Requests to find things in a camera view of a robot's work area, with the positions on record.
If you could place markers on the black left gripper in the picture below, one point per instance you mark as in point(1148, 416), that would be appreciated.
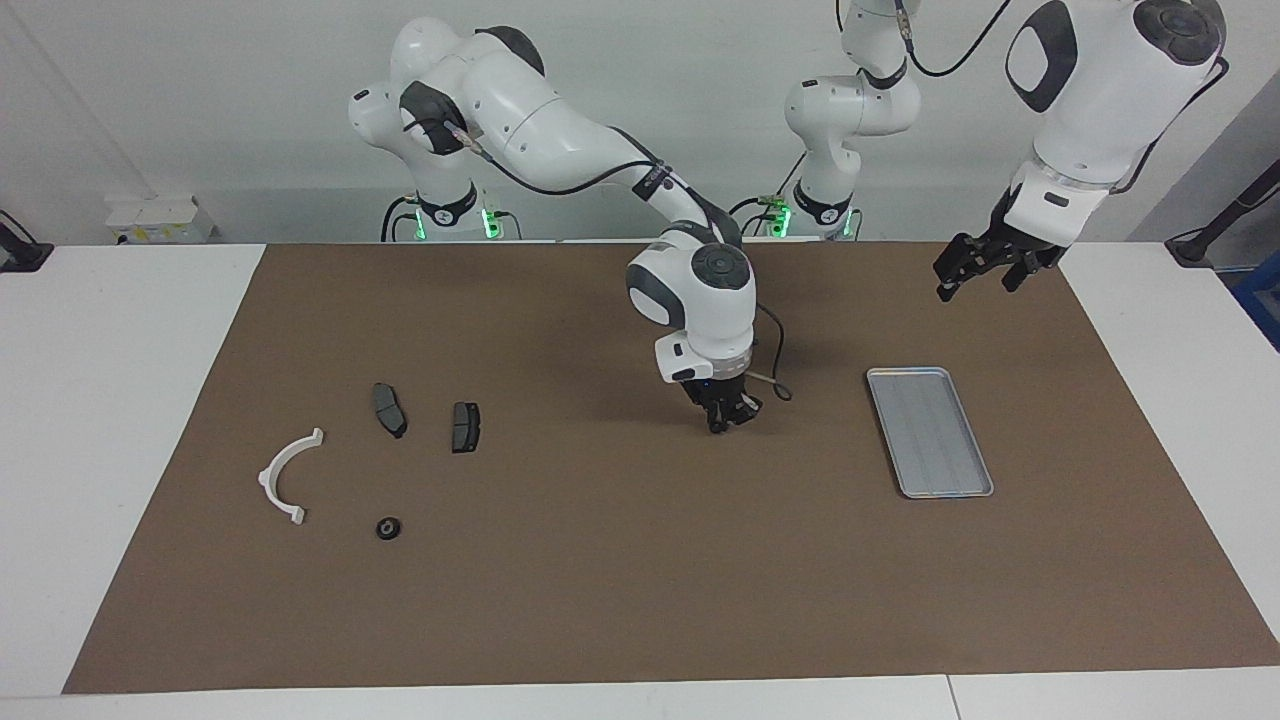
point(1005, 245)

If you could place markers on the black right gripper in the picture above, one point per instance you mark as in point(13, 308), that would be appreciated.
point(715, 388)

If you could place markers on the large black bearing gear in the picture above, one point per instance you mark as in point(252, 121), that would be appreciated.
point(388, 528)

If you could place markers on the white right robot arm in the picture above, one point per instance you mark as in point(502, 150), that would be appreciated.
point(540, 120)

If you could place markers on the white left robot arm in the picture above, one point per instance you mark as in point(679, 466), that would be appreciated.
point(1100, 80)

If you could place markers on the silver metal tray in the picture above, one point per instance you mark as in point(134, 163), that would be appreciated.
point(930, 435)

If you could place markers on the black clamp stand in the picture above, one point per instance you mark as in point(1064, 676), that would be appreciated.
point(1195, 245)

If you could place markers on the brown table mat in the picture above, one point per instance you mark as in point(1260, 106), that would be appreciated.
point(640, 600)

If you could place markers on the dark grey rectangular brake pad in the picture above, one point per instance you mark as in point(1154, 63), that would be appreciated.
point(465, 428)

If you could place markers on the blue crate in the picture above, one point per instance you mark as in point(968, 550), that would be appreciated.
point(1262, 295)

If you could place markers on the dark grey angled brake pad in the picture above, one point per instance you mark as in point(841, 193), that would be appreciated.
point(389, 410)

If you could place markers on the black table clamp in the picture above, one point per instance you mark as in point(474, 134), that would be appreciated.
point(20, 250)

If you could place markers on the white curved plastic bracket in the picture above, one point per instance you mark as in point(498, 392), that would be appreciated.
point(268, 485)

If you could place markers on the white wall socket box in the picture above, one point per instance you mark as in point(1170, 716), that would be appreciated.
point(160, 215)

